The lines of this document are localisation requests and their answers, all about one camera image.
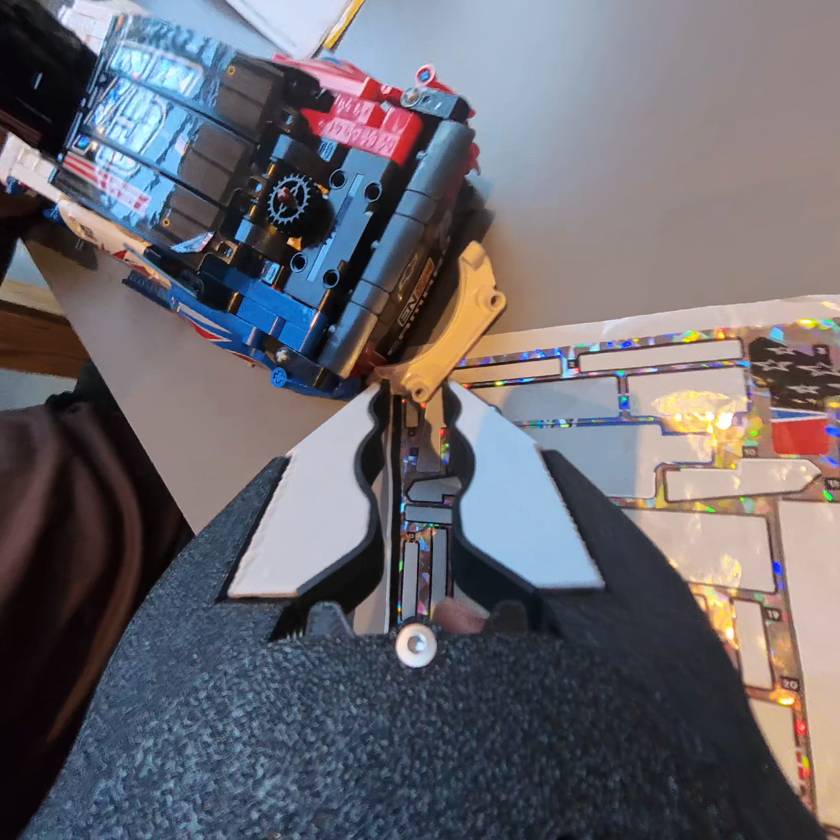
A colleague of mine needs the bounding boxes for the toy brick race car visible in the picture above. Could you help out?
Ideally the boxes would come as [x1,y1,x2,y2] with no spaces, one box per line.
[0,0,496,401]

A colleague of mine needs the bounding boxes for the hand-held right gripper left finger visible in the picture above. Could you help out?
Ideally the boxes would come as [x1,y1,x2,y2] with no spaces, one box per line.
[225,384,389,608]

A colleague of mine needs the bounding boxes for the white curved brick piece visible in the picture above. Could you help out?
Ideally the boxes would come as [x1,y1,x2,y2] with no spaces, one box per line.
[375,241,508,403]

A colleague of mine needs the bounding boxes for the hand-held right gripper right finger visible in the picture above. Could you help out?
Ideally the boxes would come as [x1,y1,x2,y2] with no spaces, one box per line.
[445,382,606,614]

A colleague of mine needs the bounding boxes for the holographic sticker sheet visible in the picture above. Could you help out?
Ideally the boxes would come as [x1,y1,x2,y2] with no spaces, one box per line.
[367,295,840,815]

